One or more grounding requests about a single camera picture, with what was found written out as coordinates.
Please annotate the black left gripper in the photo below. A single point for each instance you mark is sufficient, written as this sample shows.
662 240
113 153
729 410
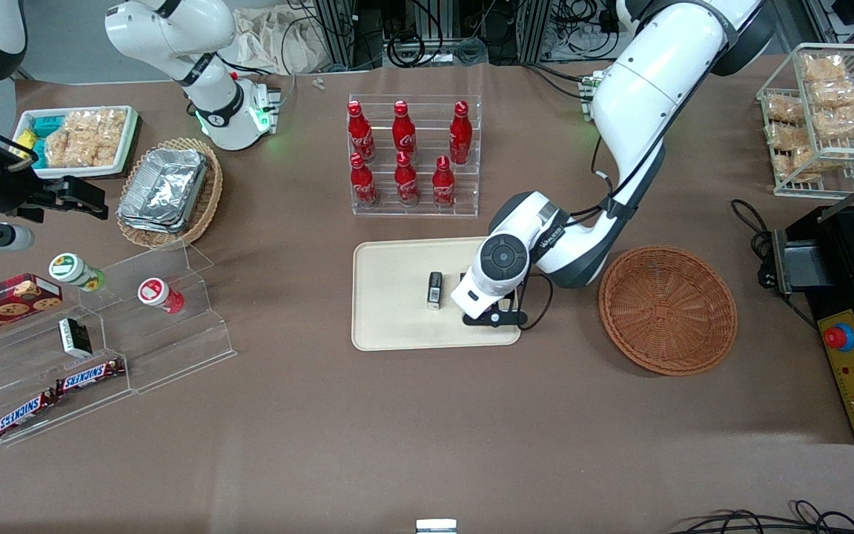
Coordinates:
462 276

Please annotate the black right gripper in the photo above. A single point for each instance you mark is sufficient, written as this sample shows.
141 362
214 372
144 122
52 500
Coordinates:
25 192

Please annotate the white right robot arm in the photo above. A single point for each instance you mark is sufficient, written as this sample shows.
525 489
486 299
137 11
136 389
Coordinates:
175 30

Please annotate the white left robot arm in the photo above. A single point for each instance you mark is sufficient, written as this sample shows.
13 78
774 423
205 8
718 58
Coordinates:
649 81

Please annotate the cream plastic tray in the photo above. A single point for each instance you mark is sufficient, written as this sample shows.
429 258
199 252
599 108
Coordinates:
397 319

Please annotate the light woven basket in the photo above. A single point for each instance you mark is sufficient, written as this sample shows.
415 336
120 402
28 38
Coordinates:
208 200

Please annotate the round brown wicker basket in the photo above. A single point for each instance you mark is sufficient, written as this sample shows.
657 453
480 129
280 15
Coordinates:
668 319

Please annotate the rice cracker bag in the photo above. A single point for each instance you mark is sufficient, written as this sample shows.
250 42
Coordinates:
64 148
104 126

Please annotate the small black box white label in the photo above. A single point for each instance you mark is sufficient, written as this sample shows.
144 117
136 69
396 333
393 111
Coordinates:
434 291

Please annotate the green lid cup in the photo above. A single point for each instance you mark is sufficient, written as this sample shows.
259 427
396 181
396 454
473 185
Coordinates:
71 268

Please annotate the white plastic bin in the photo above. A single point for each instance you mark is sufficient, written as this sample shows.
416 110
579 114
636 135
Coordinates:
127 141

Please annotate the stacked foil containers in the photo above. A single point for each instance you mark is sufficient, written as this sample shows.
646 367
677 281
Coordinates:
164 185

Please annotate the teal snack packet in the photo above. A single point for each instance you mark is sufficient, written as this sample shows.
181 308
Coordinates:
45 124

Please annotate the yellow snack packet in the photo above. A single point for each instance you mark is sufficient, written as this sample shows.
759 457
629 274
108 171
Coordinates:
25 139

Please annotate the red lid cup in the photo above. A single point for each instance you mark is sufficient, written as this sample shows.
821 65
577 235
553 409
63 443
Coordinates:
156 293

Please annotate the clear acrylic bottle rack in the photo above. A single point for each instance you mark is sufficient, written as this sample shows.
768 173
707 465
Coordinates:
464 193

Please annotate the red cookie box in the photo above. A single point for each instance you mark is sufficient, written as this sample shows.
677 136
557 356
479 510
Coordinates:
4 304

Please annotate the red cola bottle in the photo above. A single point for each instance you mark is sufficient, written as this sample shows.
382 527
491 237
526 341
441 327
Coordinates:
358 133
406 182
403 132
363 183
460 133
442 185

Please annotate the clear acrylic stepped stand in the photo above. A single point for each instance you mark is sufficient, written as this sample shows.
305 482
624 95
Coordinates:
175 348

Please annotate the Snickers bar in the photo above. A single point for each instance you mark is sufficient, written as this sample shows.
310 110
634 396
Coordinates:
23 414
90 377

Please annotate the small silver box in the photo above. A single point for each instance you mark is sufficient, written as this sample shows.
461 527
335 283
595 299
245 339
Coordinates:
436 526

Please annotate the beige cloth bag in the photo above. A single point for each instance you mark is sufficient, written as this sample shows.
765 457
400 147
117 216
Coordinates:
279 41

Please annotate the puffed snack bag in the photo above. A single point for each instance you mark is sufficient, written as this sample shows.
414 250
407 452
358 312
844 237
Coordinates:
838 93
783 109
823 68
846 119
801 162
786 137

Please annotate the red emergency stop button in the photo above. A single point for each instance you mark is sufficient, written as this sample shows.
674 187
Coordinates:
839 337

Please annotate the black machine with yellow panel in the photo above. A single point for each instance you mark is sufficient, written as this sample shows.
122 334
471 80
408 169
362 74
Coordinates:
835 259

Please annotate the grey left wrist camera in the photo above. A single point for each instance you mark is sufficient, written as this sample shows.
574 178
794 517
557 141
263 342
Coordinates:
475 297

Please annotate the aluminium frame post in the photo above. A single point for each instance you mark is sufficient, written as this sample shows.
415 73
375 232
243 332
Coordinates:
534 30
334 33

